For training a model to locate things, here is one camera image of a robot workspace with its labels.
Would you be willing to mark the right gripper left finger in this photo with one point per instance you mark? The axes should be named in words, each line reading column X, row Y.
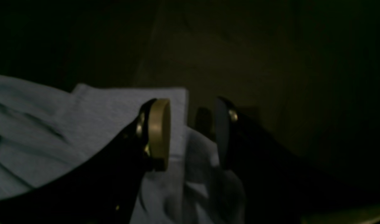
column 103, row 190

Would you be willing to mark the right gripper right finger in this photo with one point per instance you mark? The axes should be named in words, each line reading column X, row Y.
column 279, row 187

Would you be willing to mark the blue-grey t-shirt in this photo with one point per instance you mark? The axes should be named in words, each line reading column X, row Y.
column 46, row 132

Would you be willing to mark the black table cloth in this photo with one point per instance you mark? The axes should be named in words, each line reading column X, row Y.
column 307, row 71

